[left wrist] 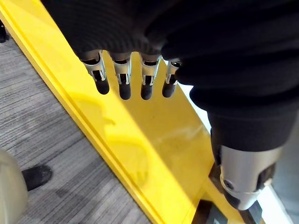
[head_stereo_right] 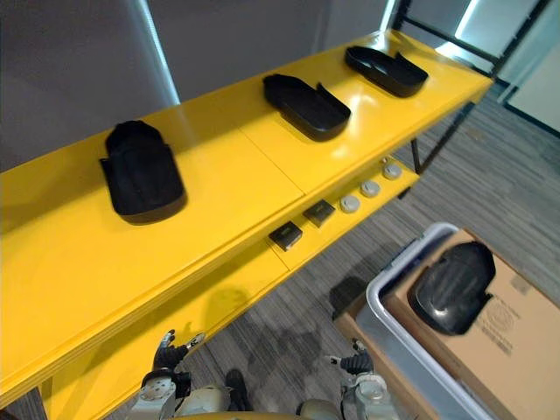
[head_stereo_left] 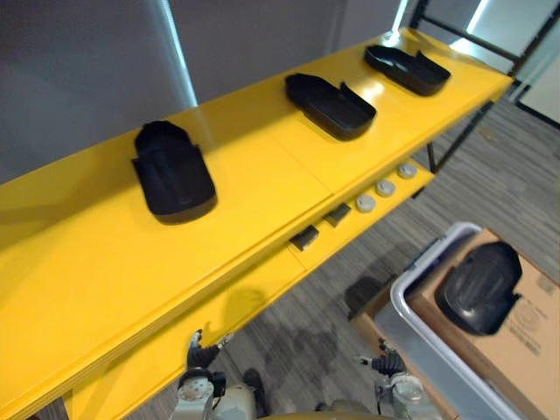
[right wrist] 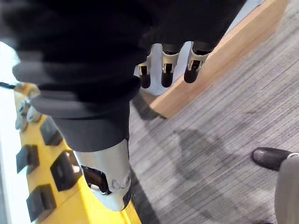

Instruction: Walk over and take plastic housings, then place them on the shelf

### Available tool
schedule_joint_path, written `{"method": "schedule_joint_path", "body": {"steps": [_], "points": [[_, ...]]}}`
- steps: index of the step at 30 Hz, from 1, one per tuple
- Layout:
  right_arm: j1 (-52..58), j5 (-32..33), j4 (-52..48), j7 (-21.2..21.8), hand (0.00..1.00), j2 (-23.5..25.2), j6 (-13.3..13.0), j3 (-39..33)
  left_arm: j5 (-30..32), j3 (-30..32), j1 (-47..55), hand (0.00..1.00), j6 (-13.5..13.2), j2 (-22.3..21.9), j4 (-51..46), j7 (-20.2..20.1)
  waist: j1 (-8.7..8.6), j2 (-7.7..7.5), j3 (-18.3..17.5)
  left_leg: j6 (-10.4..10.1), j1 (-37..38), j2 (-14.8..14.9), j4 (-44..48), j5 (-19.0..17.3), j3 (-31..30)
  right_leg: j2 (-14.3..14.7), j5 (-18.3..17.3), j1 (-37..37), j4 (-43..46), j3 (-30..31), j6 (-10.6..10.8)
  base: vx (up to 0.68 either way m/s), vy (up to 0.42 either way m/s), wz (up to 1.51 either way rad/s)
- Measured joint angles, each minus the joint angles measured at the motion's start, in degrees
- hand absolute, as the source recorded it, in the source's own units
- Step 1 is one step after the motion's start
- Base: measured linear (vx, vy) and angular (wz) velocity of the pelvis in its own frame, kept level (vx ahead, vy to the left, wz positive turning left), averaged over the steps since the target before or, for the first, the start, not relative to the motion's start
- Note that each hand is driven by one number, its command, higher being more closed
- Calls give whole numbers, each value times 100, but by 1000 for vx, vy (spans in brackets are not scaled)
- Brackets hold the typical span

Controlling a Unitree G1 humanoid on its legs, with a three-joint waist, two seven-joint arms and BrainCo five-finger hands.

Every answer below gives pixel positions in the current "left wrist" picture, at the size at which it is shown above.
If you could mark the yellow metal shelf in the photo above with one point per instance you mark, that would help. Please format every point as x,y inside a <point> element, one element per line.
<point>130,130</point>

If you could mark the black shelf foot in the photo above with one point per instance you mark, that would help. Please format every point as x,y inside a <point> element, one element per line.
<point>2,32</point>

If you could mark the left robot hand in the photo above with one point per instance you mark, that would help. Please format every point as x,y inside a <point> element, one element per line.
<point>187,35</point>

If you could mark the dark robot foot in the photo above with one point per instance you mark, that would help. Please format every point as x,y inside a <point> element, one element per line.
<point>37,176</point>

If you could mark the silver robot leg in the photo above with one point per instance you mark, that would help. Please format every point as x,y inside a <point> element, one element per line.
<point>10,186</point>

